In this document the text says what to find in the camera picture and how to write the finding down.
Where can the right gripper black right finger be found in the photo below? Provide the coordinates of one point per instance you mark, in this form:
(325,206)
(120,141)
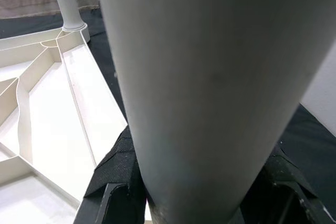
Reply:
(283,190)

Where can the white plastic table top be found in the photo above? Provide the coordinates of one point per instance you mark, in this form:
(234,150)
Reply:
(52,119)

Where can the white plastic table leg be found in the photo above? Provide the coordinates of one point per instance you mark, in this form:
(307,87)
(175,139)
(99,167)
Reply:
(67,1)
(210,77)

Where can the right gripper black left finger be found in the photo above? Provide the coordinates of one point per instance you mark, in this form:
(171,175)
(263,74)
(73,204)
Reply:
(115,176)

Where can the black tablecloth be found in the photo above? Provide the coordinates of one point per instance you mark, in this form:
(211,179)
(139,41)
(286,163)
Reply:
(102,51)

